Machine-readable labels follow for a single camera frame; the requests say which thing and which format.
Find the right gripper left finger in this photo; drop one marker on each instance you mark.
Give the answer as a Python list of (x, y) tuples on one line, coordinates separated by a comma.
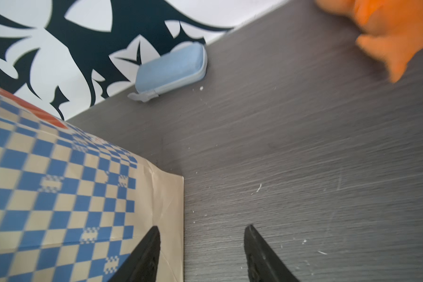
[(142, 263)]

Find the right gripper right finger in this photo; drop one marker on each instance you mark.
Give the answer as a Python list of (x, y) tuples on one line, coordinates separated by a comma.
[(262, 262)]

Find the blue checkered paper bag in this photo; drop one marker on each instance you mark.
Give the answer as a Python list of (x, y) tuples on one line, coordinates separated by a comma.
[(73, 206)]

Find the blue glasses case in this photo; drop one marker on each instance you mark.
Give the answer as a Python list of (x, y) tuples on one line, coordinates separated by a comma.
[(169, 72)]

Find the orange plush toy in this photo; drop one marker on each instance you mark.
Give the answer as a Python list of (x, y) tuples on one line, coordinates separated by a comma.
[(392, 30)]

